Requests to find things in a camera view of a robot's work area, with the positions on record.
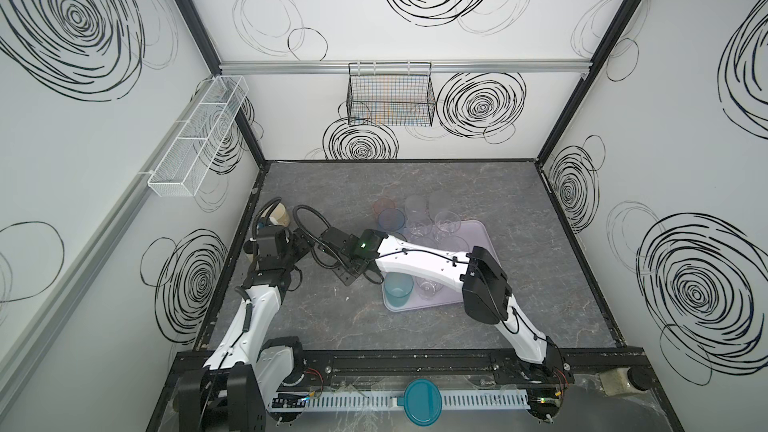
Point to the white slotted cable duct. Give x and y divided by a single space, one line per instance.
346 401

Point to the small pink plastic glass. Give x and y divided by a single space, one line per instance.
381 204

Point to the white mesh wall shelf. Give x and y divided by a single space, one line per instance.
191 154

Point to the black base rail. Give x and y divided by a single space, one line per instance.
502 366

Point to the tall blue textured glass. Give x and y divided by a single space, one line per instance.
391 220

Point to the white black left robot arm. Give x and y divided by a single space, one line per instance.
241 377

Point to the aluminium wall rail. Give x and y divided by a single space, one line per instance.
579 66

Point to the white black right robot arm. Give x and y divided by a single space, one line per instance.
486 294

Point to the grain jar with black lid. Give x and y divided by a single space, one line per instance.
626 381

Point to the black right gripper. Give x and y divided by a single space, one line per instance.
346 270

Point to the teal dimpled plastic glass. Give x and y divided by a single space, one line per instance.
397 288

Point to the lilac plastic tray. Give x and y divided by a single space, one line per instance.
475 233

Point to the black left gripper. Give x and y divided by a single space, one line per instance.
264 223

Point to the black wire wall basket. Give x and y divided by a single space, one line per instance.
404 100

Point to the oat jar with beige lid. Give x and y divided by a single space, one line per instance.
280 216

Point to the teal round lid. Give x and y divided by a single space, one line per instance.
421 402

